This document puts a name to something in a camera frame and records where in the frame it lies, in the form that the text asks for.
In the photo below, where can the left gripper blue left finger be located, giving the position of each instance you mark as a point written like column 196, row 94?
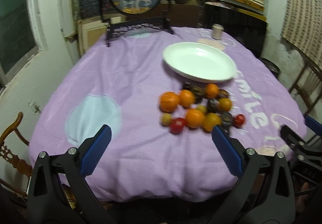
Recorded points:
column 92, row 150

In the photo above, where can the white oval plate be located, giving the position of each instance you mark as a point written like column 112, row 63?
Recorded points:
column 199, row 62

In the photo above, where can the small orange with stem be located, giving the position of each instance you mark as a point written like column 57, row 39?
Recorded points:
column 194, row 118

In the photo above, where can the orange tangerine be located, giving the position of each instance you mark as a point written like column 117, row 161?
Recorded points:
column 211, row 91

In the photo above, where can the smooth orange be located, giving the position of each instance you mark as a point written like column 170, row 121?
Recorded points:
column 187, row 98

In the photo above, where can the black carved screen stand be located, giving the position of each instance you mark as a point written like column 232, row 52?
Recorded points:
column 156, row 20

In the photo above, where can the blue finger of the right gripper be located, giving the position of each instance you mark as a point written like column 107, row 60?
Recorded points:
column 290, row 137
column 313, row 125

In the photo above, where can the wooden chair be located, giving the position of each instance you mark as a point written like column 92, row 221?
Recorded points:
column 17, row 163
column 307, row 85

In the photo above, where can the large dried brown fruit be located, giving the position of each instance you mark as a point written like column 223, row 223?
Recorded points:
column 198, row 92

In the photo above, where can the window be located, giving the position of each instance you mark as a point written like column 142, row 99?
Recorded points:
column 18, row 44

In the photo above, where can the dark wrinkled fruit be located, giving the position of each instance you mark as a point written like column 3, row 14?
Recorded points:
column 223, row 94

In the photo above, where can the brown wrinkled passion fruit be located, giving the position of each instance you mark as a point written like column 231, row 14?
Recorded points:
column 227, row 119

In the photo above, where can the red cherry tomato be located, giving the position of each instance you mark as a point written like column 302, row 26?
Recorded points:
column 239, row 120
column 177, row 125

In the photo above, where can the dark purple plum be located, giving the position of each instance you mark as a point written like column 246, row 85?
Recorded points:
column 213, row 106

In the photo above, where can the yellow orange kumquat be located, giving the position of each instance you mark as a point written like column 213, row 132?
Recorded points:
column 211, row 120

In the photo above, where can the wooden chair left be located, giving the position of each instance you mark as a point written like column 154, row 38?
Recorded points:
column 17, row 163

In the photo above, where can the pale yellow longan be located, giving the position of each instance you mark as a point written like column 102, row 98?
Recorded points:
column 166, row 119

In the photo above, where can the large wrinkled mandarin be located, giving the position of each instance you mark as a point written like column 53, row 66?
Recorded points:
column 168, row 102

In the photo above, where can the dark cherry with stem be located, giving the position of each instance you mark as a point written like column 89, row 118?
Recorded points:
column 186, row 85

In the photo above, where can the wooden chair right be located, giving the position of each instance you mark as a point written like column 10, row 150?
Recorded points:
column 307, row 85

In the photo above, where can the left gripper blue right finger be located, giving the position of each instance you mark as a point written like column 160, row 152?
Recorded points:
column 230, row 150

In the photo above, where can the black stool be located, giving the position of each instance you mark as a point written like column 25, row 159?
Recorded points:
column 271, row 66

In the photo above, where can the small beige can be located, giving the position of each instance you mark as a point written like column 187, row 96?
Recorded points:
column 217, row 31

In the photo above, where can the black cabinet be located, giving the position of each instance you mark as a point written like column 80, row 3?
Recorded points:
column 248, row 30

